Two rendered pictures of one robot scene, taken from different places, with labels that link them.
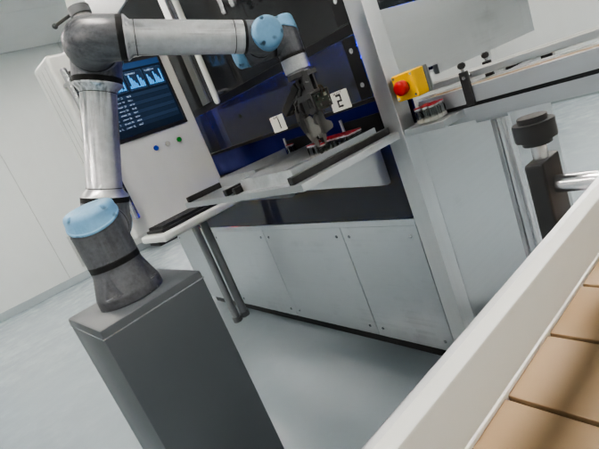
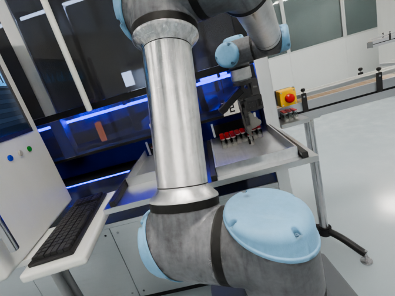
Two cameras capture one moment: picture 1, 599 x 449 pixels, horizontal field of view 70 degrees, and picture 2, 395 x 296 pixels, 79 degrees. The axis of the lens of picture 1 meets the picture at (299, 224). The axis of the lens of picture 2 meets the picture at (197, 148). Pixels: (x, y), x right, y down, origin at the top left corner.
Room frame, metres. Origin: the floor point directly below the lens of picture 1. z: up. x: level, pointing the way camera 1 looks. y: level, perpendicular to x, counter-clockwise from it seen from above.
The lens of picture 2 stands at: (0.86, 0.69, 1.21)
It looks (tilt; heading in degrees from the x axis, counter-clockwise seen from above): 17 degrees down; 310
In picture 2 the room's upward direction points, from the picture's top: 16 degrees counter-clockwise
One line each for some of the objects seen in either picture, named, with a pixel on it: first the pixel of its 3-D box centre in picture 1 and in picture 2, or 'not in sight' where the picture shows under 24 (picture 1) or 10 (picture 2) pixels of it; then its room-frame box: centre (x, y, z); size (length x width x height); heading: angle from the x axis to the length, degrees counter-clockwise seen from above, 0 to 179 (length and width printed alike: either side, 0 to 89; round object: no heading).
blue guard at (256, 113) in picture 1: (212, 132); (54, 141); (2.09, 0.21, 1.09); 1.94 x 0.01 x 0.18; 35
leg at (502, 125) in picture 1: (529, 234); (317, 180); (1.18, -0.63, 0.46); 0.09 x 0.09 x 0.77; 35
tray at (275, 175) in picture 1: (308, 159); (246, 145); (1.28, -0.10, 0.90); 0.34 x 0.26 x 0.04; 125
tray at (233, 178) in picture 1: (273, 162); (165, 158); (1.63, 0.01, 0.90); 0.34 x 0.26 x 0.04; 125
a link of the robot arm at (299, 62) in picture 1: (297, 65); (240, 74); (1.27, -0.16, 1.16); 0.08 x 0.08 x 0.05
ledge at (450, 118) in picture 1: (437, 121); (290, 120); (1.22, -0.47, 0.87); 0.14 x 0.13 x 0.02; 125
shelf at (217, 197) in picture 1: (289, 170); (204, 160); (1.45, -0.03, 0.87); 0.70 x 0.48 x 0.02; 35
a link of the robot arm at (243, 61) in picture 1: (254, 48); (234, 53); (1.23, -0.06, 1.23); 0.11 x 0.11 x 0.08; 14
